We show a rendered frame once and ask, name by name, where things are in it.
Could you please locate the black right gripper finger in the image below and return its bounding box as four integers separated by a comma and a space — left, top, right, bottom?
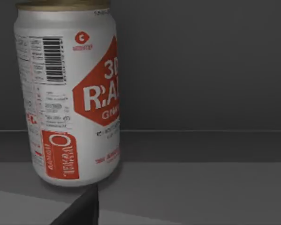
49, 183, 100, 225

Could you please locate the red and white can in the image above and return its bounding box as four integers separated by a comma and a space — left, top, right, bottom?
13, 0, 121, 188

